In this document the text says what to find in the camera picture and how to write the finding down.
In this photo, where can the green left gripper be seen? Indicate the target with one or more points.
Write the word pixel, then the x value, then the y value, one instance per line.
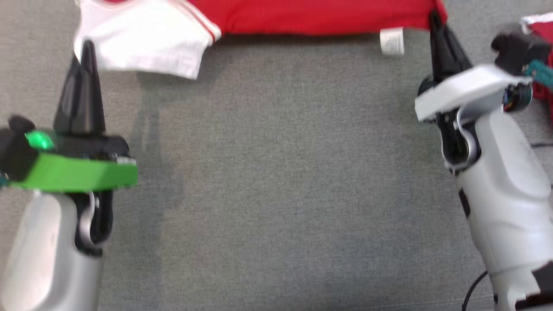
pixel 77 170

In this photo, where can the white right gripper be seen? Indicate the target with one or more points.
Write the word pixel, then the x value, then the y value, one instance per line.
pixel 466 88

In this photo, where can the red jersey white sleeves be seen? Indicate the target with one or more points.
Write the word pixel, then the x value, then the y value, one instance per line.
pixel 302 15

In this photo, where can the grey fabric sofa cushion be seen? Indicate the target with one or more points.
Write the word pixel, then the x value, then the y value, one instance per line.
pixel 276 172

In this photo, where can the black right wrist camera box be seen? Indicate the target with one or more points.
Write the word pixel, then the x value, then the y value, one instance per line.
pixel 516 47

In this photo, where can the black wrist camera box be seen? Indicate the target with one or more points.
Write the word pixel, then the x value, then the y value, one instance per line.
pixel 516 47
pixel 15 151

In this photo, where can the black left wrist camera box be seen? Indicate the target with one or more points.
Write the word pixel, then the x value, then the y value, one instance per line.
pixel 15 151

